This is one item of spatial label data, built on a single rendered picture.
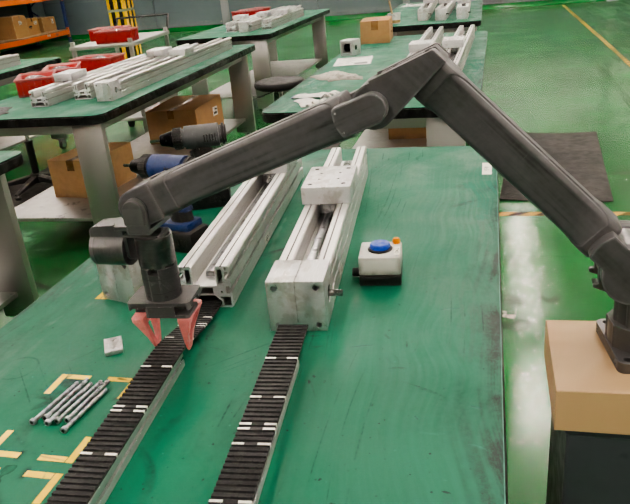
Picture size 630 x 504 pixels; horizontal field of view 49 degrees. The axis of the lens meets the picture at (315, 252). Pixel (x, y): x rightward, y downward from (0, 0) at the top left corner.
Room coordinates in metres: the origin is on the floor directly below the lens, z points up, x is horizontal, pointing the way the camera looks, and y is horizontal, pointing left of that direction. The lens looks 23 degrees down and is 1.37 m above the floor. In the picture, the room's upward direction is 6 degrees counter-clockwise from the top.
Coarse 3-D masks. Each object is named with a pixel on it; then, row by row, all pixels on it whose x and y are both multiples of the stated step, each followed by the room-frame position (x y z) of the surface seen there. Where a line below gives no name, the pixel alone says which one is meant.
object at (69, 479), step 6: (66, 474) 0.68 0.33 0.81; (72, 474) 0.68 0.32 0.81; (78, 474) 0.68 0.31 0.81; (84, 474) 0.68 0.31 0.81; (90, 474) 0.68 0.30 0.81; (66, 480) 0.67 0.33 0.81; (72, 480) 0.67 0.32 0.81; (78, 480) 0.67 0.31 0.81; (84, 480) 0.67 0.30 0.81; (90, 480) 0.67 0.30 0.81; (96, 480) 0.67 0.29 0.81; (102, 480) 0.67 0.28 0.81; (96, 486) 0.66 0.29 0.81
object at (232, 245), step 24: (240, 192) 1.59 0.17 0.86; (264, 192) 1.57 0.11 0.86; (288, 192) 1.72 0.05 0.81; (240, 216) 1.52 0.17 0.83; (264, 216) 1.48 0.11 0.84; (216, 240) 1.33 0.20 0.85; (240, 240) 1.28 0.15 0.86; (264, 240) 1.43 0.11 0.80; (192, 264) 1.18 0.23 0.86; (216, 264) 1.17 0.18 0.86; (240, 264) 1.23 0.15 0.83; (216, 288) 1.16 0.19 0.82; (240, 288) 1.21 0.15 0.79
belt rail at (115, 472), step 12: (180, 360) 0.95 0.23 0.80; (180, 372) 0.94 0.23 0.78; (168, 384) 0.89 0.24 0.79; (156, 396) 0.85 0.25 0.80; (156, 408) 0.84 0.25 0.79; (144, 420) 0.80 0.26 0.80; (144, 432) 0.79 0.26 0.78; (132, 444) 0.76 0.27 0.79; (120, 456) 0.72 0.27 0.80; (120, 468) 0.71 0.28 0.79; (108, 480) 0.68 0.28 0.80; (96, 492) 0.65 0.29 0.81; (108, 492) 0.68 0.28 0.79
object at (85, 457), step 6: (84, 456) 0.72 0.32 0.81; (90, 456) 0.72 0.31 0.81; (96, 456) 0.71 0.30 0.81; (102, 456) 0.71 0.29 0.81; (108, 456) 0.71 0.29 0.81; (114, 456) 0.71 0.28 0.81; (84, 462) 0.70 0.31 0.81; (90, 462) 0.70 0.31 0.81; (96, 462) 0.70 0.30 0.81; (102, 462) 0.70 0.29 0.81; (108, 462) 0.70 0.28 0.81
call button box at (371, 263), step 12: (360, 252) 1.22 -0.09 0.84; (372, 252) 1.21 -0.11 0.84; (384, 252) 1.20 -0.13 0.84; (396, 252) 1.20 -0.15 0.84; (360, 264) 1.19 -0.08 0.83; (372, 264) 1.19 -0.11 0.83; (384, 264) 1.18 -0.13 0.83; (396, 264) 1.18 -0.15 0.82; (360, 276) 1.19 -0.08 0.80; (372, 276) 1.19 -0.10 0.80; (384, 276) 1.18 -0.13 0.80; (396, 276) 1.18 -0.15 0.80
